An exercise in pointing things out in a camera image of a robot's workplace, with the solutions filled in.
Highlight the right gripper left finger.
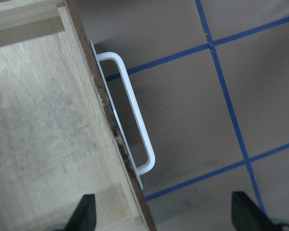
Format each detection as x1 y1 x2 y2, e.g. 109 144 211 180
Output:
47 194 97 231

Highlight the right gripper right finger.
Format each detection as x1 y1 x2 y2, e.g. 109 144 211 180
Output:
231 191 289 231

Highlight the dark wooden drawer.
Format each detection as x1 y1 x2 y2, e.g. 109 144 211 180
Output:
0 0 156 231

